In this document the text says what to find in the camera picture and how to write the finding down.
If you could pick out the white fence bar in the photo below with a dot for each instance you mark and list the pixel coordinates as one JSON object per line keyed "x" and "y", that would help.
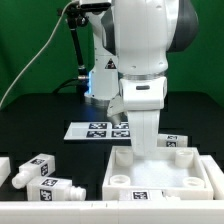
{"x": 113, "y": 212}
{"x": 5, "y": 169}
{"x": 216, "y": 176}

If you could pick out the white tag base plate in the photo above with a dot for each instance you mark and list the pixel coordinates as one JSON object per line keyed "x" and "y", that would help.
{"x": 97, "y": 130}

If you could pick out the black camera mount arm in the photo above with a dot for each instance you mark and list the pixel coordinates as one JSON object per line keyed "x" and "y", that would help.
{"x": 76, "y": 17}

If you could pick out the white front fence bar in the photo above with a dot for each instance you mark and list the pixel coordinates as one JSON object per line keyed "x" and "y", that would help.
{"x": 113, "y": 212}

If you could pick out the black camera on mount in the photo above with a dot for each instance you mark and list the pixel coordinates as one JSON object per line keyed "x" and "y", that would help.
{"x": 95, "y": 5}

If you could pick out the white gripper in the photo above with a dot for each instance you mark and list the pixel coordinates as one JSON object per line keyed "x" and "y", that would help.
{"x": 143, "y": 100}

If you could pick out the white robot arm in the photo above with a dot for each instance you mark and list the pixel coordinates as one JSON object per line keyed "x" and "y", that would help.
{"x": 145, "y": 31}

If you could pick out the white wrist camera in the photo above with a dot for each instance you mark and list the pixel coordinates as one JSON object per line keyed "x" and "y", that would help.
{"x": 116, "y": 107}

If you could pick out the white right fence bar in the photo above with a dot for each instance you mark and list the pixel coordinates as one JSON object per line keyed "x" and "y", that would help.
{"x": 216, "y": 176}

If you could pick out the white left fence bar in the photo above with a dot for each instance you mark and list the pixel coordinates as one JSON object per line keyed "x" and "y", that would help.
{"x": 5, "y": 169}

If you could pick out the white square tabletop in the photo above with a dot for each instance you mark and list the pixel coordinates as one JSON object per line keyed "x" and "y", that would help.
{"x": 177, "y": 171}

